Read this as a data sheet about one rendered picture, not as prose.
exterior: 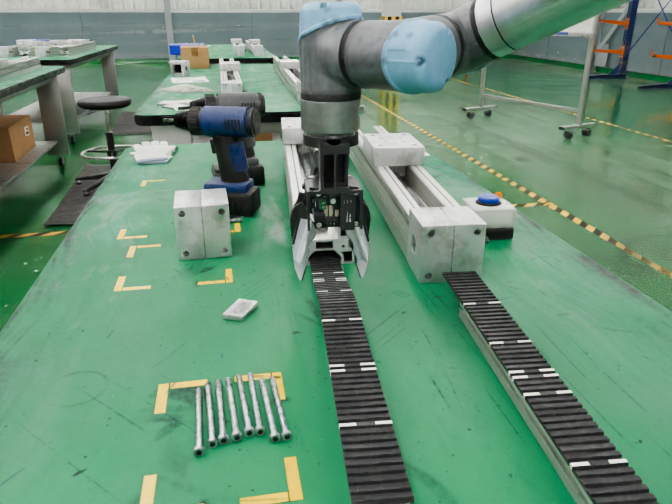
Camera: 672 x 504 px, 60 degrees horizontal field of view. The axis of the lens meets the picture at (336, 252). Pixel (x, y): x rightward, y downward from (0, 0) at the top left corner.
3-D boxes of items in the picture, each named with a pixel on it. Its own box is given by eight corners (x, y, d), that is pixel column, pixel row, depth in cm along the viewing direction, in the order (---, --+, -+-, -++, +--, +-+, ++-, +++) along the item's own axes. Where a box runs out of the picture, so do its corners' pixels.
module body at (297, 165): (354, 263, 99) (354, 215, 96) (294, 265, 98) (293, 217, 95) (317, 156, 173) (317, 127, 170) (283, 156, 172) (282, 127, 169)
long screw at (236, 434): (242, 441, 58) (241, 433, 58) (232, 443, 58) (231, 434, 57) (232, 382, 68) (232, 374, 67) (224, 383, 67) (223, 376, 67)
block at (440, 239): (495, 280, 93) (502, 223, 89) (419, 283, 92) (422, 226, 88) (477, 258, 101) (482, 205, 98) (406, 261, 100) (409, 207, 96)
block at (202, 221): (246, 255, 102) (243, 203, 99) (179, 260, 100) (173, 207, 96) (242, 235, 111) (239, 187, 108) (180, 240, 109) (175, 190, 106)
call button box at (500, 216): (513, 239, 110) (517, 207, 107) (462, 241, 109) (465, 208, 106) (498, 225, 117) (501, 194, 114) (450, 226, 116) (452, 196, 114)
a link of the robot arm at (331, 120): (298, 95, 77) (361, 94, 77) (299, 130, 78) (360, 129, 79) (301, 103, 70) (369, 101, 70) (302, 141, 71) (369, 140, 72)
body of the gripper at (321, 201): (305, 236, 75) (302, 141, 70) (302, 215, 83) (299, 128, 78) (365, 234, 75) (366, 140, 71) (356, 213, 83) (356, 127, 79)
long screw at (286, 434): (292, 440, 58) (292, 432, 58) (282, 442, 58) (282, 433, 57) (276, 381, 68) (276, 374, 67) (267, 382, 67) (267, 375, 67)
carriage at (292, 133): (326, 154, 149) (326, 127, 147) (283, 155, 148) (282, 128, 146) (321, 141, 164) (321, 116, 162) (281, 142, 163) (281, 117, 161)
